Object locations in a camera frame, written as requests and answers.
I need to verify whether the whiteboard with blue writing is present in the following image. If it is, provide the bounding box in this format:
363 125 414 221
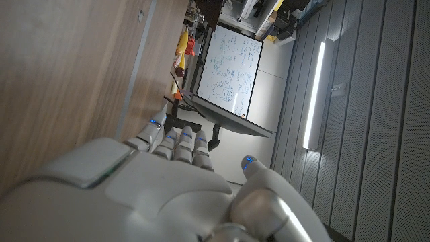
196 24 264 118

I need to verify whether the white shelf unit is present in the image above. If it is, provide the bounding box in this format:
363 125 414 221
220 0 283 34

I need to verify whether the black computer monitor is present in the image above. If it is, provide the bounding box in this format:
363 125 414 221
179 89 273 138

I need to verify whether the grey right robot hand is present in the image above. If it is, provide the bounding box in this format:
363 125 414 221
0 110 333 242

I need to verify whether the red toy pepper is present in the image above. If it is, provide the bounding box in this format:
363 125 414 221
184 36 196 57

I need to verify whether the black monitor cable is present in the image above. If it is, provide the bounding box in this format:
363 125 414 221
169 71 206 118

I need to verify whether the ceiling light bar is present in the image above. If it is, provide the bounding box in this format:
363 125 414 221
302 42 327 151

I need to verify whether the large yellow banana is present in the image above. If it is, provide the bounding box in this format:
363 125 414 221
174 28 189 56

